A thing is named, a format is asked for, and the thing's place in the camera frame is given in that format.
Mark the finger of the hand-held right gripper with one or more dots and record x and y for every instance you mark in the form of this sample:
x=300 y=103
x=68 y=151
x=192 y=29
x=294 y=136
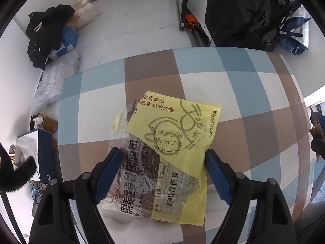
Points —
x=319 y=148

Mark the checkered tablecloth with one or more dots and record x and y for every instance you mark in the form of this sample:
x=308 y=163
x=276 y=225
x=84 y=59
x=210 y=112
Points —
x=241 y=101

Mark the black backpack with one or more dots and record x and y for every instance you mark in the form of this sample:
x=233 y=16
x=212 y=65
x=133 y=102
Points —
x=241 y=10

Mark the white box with blue side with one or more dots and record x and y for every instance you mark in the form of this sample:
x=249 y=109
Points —
x=45 y=155

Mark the black jacket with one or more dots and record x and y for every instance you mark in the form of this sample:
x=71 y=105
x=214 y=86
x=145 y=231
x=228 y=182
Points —
x=45 y=35

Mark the glass door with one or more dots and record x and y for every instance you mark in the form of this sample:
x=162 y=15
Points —
x=182 y=2

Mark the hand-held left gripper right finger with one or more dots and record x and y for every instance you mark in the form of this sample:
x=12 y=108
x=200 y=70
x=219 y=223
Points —
x=218 y=175

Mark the clear printed bread wrapper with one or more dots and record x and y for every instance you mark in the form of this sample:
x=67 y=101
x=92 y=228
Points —
x=137 y=178

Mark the white foam piece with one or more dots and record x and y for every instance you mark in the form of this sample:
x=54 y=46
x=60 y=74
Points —
x=142 y=231

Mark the beige tote bag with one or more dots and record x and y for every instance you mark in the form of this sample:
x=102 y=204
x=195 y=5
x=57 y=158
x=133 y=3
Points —
x=86 y=12

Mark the yellow plastic bag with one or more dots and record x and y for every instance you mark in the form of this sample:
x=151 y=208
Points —
x=177 y=122

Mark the blue cardboard box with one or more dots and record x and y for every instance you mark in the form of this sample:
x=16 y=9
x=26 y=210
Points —
x=69 y=38

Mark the orange and black umbrella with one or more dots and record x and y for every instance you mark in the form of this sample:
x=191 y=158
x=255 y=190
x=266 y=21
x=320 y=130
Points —
x=194 y=24

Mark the brown cardboard box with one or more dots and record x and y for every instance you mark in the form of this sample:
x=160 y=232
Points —
x=49 y=124

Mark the clear plastic bag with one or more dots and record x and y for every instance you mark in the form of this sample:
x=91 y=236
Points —
x=58 y=78

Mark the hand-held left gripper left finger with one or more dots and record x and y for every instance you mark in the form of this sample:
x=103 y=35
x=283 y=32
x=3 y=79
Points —
x=109 y=172

